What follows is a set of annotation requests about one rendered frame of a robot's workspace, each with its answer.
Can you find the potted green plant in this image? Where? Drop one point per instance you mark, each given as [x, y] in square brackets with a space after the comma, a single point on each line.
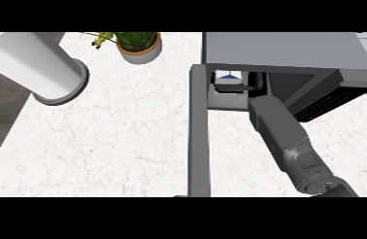
[138, 45]

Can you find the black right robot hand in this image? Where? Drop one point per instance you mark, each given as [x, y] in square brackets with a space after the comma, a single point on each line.
[259, 84]

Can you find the grey microwave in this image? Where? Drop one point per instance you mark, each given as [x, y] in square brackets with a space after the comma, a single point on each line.
[278, 50]

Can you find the white milk carton blue print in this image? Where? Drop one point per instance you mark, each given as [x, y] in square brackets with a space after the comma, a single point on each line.
[229, 75]

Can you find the grey microwave door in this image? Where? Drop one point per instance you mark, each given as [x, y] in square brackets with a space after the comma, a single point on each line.
[200, 132]

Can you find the white cylinder with grey rim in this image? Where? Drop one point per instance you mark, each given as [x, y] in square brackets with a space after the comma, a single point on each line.
[39, 68]

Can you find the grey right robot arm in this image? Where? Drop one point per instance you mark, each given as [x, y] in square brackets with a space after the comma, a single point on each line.
[282, 129]

